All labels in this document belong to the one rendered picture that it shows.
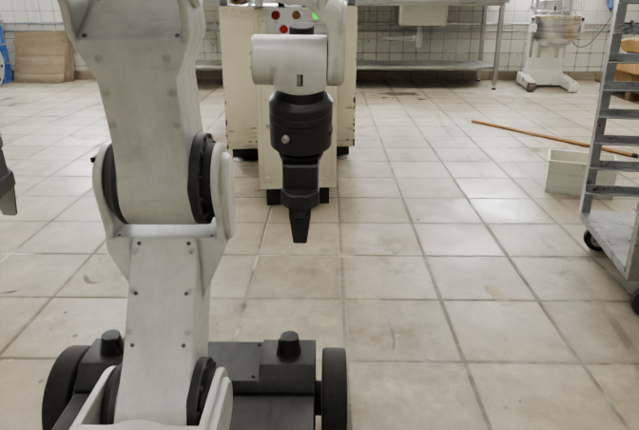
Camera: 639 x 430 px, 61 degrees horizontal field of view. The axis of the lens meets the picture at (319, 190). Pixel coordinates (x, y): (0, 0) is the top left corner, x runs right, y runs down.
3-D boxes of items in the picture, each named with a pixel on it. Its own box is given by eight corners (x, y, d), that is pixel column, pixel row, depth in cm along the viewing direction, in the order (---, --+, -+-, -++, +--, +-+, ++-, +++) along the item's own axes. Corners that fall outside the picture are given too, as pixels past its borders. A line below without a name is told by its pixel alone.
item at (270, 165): (261, 163, 303) (255, -7, 273) (321, 161, 306) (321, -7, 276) (260, 207, 238) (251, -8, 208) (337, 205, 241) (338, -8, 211)
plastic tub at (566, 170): (609, 185, 265) (615, 155, 260) (613, 201, 246) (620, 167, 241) (544, 179, 276) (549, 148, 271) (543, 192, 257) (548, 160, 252)
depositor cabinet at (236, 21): (239, 117, 421) (233, 3, 393) (329, 115, 427) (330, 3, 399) (227, 164, 301) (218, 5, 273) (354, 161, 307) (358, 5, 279)
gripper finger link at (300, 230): (289, 240, 81) (288, 205, 77) (310, 240, 81) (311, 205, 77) (288, 246, 79) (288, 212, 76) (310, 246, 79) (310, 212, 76)
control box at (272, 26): (266, 44, 215) (264, 8, 210) (325, 44, 217) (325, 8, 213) (266, 45, 212) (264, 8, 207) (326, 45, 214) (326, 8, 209)
